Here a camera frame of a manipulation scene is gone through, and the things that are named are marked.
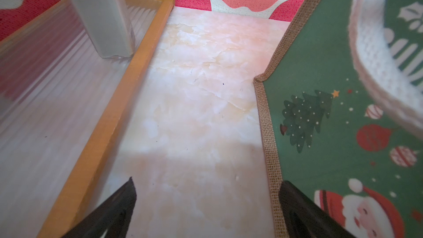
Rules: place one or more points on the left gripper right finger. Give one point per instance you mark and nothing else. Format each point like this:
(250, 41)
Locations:
(303, 219)

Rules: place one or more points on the clear jar black lid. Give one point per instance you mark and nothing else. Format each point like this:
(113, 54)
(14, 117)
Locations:
(108, 25)

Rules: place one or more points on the burlap canvas tote bag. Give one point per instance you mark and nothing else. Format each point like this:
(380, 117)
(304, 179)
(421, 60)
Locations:
(341, 115)

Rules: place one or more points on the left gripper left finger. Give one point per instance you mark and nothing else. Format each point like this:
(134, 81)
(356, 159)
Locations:
(111, 219)

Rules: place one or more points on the wooden shelf rack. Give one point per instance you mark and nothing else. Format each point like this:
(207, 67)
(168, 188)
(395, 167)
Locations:
(54, 90)

